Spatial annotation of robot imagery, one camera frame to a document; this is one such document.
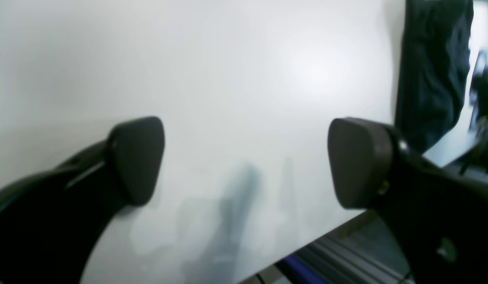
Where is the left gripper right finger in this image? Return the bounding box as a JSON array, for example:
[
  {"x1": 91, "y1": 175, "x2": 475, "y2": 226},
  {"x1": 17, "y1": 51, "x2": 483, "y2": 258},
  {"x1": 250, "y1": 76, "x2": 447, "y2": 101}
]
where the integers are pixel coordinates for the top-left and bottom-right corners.
[{"x1": 327, "y1": 117, "x2": 488, "y2": 284}]

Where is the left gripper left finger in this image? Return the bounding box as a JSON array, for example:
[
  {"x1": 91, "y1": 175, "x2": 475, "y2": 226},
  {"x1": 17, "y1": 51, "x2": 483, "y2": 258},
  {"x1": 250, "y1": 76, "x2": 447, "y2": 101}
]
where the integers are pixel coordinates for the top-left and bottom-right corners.
[{"x1": 0, "y1": 116, "x2": 166, "y2": 284}]

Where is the black t-shirt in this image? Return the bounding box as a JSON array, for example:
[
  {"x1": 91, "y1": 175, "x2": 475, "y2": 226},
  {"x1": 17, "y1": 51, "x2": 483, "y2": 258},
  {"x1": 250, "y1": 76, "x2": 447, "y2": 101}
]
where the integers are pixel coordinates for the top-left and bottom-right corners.
[{"x1": 394, "y1": 0, "x2": 473, "y2": 153}]

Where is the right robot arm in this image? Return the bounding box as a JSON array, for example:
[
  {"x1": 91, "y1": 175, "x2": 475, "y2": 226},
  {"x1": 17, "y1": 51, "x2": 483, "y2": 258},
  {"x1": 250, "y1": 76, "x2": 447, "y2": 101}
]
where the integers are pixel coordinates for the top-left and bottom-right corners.
[{"x1": 460, "y1": 50, "x2": 488, "y2": 176}]

